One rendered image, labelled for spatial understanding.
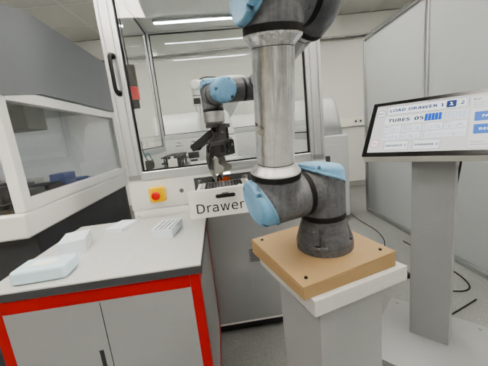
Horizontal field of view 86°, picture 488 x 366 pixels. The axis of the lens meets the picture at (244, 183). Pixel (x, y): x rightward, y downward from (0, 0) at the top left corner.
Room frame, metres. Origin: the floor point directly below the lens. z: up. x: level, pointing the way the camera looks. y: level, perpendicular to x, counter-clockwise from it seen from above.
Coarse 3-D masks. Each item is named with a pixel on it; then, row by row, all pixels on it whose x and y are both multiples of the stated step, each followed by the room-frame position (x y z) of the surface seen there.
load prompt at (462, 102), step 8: (416, 104) 1.21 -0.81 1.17; (424, 104) 1.19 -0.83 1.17; (432, 104) 1.17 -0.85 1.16; (440, 104) 1.14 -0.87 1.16; (448, 104) 1.12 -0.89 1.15; (456, 104) 1.10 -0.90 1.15; (464, 104) 1.08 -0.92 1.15; (392, 112) 1.26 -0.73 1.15; (400, 112) 1.24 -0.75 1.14; (408, 112) 1.21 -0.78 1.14; (416, 112) 1.19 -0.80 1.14
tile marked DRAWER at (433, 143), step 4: (416, 140) 1.10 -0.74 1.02; (420, 140) 1.09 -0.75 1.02; (424, 140) 1.08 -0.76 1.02; (428, 140) 1.07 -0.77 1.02; (432, 140) 1.06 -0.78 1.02; (436, 140) 1.05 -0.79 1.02; (440, 140) 1.05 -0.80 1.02; (412, 144) 1.10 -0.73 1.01; (416, 144) 1.09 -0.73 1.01; (420, 144) 1.08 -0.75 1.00; (424, 144) 1.07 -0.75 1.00; (428, 144) 1.06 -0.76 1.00; (432, 144) 1.05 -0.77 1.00; (436, 144) 1.04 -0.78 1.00; (412, 148) 1.09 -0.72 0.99; (416, 148) 1.08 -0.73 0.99; (420, 148) 1.07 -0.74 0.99; (424, 148) 1.06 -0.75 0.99; (428, 148) 1.05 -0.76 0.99; (432, 148) 1.04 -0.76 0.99; (436, 148) 1.03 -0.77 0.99
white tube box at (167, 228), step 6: (162, 222) 1.07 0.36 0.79; (168, 222) 1.05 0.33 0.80; (174, 222) 1.04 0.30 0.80; (180, 222) 1.06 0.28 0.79; (156, 228) 0.99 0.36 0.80; (162, 228) 0.99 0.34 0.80; (168, 228) 0.98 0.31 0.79; (174, 228) 0.99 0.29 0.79; (180, 228) 1.05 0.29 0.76; (156, 234) 0.97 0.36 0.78; (162, 234) 0.97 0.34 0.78; (168, 234) 0.96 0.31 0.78; (174, 234) 0.98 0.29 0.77
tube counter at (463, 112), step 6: (468, 108) 1.06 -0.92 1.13; (420, 114) 1.17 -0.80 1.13; (426, 114) 1.15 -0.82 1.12; (432, 114) 1.14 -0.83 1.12; (438, 114) 1.12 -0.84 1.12; (444, 114) 1.10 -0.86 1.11; (450, 114) 1.09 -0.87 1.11; (456, 114) 1.07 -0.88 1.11; (462, 114) 1.06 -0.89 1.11; (414, 120) 1.17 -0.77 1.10; (420, 120) 1.15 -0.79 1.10; (426, 120) 1.14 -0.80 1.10; (432, 120) 1.12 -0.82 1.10
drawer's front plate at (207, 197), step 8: (192, 192) 0.98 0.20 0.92; (200, 192) 0.99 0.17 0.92; (208, 192) 0.99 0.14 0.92; (216, 192) 0.99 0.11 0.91; (240, 192) 1.00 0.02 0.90; (192, 200) 0.98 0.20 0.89; (200, 200) 0.99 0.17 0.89; (208, 200) 0.99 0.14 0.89; (216, 200) 0.99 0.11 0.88; (224, 200) 0.99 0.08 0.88; (232, 200) 1.00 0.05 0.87; (240, 200) 1.00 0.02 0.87; (192, 208) 0.98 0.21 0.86; (200, 208) 0.98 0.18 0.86; (208, 208) 0.99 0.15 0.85; (216, 208) 0.99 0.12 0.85; (224, 208) 0.99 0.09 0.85; (232, 208) 1.00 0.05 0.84; (240, 208) 1.00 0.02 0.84; (192, 216) 0.98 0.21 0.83; (200, 216) 0.98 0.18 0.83; (208, 216) 0.99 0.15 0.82
